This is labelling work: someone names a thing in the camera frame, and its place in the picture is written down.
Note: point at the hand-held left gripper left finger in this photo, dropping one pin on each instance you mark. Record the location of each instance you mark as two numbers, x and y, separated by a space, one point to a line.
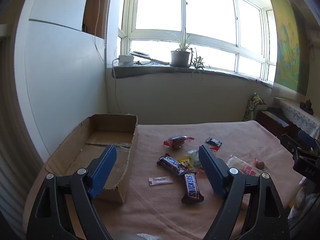
103 172

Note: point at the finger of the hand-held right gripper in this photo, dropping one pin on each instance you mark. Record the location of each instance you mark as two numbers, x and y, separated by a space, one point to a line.
288 143
307 138

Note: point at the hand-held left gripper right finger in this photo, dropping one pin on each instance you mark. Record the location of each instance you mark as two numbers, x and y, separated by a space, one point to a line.
212 172

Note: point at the green translucent candy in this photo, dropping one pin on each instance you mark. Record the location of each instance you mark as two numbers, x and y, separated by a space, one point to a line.
193 156

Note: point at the brown chocolate bar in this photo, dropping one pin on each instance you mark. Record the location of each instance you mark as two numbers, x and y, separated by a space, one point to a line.
170 163
192 187

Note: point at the yellow snack packet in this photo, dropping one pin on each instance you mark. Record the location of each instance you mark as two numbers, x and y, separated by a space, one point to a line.
185 162

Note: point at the small black snack packet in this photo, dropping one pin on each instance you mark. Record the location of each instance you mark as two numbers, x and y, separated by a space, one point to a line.
213 142

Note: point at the clear bread packet red print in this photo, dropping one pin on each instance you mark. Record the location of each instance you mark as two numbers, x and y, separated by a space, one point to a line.
243 167

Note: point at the round brown candy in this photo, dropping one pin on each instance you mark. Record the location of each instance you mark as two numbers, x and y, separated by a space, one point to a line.
261 164

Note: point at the cardboard box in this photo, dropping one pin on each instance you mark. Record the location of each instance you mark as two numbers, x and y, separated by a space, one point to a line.
107 130

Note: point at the small white sachet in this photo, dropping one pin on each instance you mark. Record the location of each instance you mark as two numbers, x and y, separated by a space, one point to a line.
160 180

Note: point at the white lace cloth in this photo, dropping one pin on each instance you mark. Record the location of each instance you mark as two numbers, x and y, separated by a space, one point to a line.
297 115

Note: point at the dark wooden cabinet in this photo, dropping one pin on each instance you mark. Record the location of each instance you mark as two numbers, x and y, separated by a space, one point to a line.
272 122

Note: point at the dark small ornament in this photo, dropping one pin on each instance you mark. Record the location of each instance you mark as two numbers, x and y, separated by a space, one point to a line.
307 106

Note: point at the green printed bag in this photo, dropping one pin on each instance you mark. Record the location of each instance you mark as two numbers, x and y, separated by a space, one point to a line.
252 107

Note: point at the pink blanket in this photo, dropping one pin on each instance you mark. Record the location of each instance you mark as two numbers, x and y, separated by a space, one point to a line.
162 217

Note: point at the grey window sill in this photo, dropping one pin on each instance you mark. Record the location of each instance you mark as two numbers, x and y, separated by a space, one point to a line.
175 71

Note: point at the small trailing plant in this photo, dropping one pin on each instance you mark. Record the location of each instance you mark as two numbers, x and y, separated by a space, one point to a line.
198 63

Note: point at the white wardrobe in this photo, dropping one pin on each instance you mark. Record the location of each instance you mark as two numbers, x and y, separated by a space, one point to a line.
62 67

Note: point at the white router box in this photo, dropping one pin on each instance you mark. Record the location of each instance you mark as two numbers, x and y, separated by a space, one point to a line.
125 59

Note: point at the potted spider plant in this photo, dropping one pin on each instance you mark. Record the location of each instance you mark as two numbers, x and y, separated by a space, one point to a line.
179 57

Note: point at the dark long stick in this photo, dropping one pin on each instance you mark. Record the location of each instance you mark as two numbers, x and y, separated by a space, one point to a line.
155 60

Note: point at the white framed window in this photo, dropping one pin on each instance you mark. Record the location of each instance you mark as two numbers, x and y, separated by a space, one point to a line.
207 5

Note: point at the wooden shelf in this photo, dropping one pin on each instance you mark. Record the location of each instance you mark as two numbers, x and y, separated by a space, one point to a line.
91 10

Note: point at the yellow green wall painting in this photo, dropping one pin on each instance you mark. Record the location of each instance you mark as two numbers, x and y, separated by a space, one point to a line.
287 50

